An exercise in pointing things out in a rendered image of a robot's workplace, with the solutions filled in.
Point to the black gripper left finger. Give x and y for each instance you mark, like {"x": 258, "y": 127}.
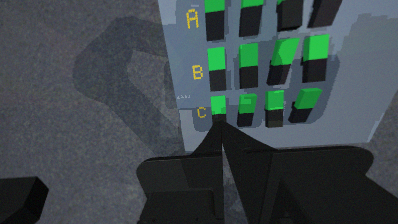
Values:
{"x": 202, "y": 170}

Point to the grey switch panel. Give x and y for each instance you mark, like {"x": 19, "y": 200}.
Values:
{"x": 285, "y": 72}

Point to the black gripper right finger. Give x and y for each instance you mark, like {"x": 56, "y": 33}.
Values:
{"x": 257, "y": 167}

